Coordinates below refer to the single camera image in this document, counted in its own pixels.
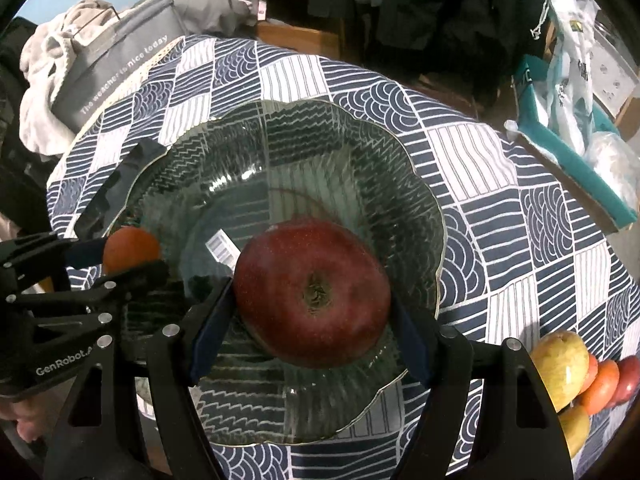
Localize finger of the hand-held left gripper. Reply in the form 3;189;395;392
5;259;169;312
0;232;108;282

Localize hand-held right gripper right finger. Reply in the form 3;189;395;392
387;295;576;480

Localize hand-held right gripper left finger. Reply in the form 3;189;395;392
42;275;236;480

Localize small tangerine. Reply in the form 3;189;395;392
102;226;162;273

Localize large dark red apple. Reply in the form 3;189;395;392
232;218;392;368

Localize yellow pear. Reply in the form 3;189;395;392
530;330;591;413

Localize scalloped glass plate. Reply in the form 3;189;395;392
120;100;446;446

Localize green yellow mango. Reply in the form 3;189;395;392
557;404;591;458

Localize orange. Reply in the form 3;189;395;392
582;354;599;393
580;359;621;416

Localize person's left hand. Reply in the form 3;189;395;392
0;400;47;443

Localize grey printed tote bag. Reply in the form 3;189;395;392
51;0;186;133

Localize beige cloth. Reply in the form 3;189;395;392
19;0;121;146

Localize navy white patterned tablecloth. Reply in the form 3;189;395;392
46;35;640;480

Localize teal box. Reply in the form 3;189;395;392
505;55;638;233

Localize grey garment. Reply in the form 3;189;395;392
172;0;271;36

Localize clear plastic bag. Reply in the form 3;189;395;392
585;130;640;211

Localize wooden furniture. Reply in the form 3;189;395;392
167;0;346;58

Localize dark hanging clothes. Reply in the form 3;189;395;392
305;0;551;106

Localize white printed plastic bag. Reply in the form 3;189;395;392
530;0;601;156

